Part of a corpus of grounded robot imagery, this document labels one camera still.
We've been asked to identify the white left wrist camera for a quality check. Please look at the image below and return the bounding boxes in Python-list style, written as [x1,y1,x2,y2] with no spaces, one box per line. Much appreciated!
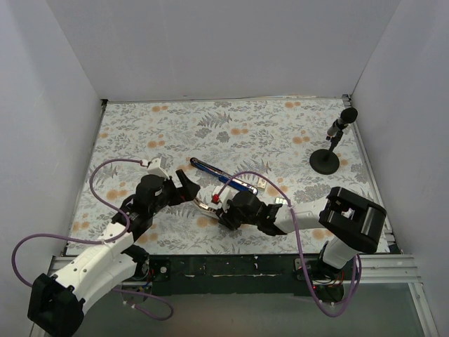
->
[147,158,169,178]

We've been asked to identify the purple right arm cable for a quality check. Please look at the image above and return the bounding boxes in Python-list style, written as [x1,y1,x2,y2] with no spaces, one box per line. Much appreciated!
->
[219,171,363,318]

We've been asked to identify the white staple box sleeve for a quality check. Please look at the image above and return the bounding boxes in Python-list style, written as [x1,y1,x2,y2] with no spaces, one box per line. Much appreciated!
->
[257,178,267,190]

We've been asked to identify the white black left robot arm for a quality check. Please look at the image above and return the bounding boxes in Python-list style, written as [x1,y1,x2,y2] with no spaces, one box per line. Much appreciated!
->
[27,170,201,336]

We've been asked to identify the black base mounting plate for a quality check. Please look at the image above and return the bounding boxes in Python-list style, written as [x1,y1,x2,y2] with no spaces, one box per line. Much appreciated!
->
[140,254,344,298]

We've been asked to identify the blue black stapler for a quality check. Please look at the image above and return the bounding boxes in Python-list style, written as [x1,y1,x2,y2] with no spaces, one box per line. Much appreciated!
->
[190,157,258,195]

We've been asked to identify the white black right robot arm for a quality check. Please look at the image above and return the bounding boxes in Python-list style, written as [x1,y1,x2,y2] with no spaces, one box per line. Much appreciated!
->
[213,187,387,279]

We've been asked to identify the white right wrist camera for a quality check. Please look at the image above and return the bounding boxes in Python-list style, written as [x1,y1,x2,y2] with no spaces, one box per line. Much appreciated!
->
[210,186,237,211]

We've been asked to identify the black microphone on stand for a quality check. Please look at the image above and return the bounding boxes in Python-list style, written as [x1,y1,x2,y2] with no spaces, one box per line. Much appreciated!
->
[309,107,358,176]

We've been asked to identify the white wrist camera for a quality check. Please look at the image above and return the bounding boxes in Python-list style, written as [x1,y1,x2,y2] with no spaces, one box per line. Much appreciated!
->
[147,158,169,178]
[210,186,237,211]

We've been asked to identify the metal stapler magazine rail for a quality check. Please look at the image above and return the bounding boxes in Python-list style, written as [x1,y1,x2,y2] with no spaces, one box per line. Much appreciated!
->
[192,197,220,220]

